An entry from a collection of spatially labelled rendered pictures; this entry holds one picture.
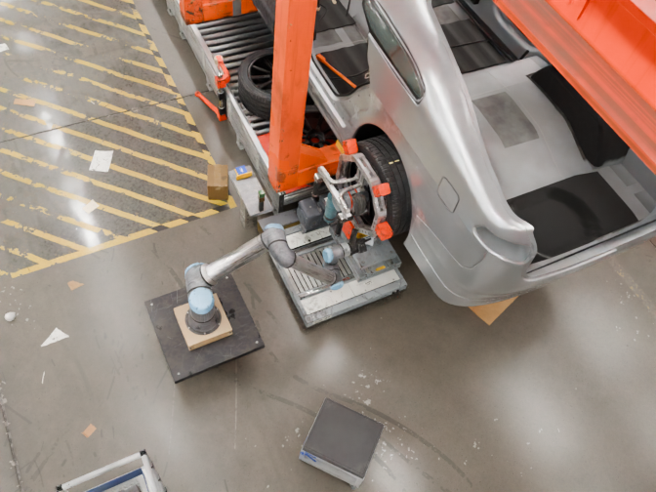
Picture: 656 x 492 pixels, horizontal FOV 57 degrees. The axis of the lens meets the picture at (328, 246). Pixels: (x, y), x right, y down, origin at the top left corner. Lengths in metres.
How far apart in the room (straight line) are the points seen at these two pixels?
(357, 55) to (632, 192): 2.26
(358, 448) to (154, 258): 2.05
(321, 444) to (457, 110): 2.04
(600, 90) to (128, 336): 3.50
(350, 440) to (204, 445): 0.94
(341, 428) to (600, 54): 2.69
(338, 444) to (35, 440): 1.85
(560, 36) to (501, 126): 2.70
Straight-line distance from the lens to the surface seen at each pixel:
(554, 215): 4.30
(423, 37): 3.50
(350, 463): 3.73
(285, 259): 3.53
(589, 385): 4.81
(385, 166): 3.72
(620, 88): 1.67
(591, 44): 1.75
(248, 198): 4.37
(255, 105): 5.08
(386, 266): 4.53
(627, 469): 4.73
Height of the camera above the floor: 3.93
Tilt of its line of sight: 56 degrees down
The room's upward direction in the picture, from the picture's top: 12 degrees clockwise
